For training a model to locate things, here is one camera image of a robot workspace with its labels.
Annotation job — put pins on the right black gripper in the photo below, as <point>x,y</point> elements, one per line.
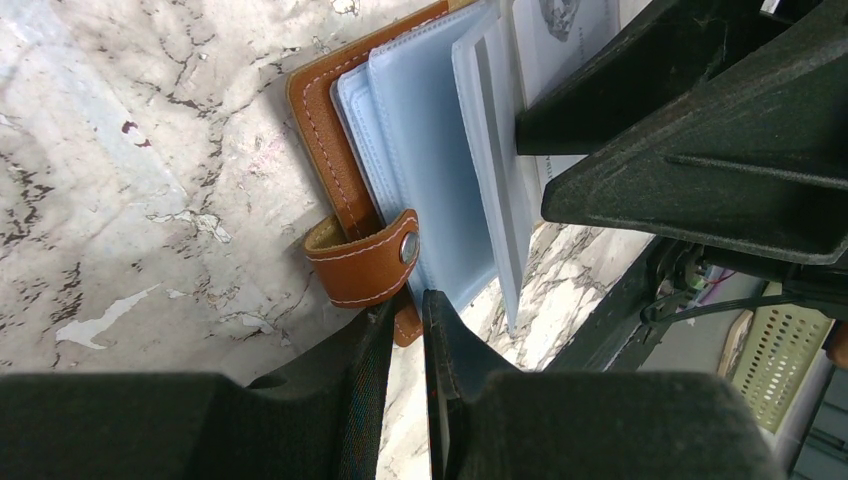
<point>754,161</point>

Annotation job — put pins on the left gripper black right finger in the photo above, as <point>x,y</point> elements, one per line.
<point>491,420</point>

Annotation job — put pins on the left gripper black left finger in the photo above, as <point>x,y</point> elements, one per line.
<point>318,416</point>

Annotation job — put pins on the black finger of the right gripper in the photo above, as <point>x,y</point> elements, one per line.
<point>668,49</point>

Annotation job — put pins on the white printed card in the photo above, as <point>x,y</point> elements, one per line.
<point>555,38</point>

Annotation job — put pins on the brown leather card holder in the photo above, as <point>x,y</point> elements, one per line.
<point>411,130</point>

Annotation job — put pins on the perforated white box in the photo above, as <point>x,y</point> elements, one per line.
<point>767,354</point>

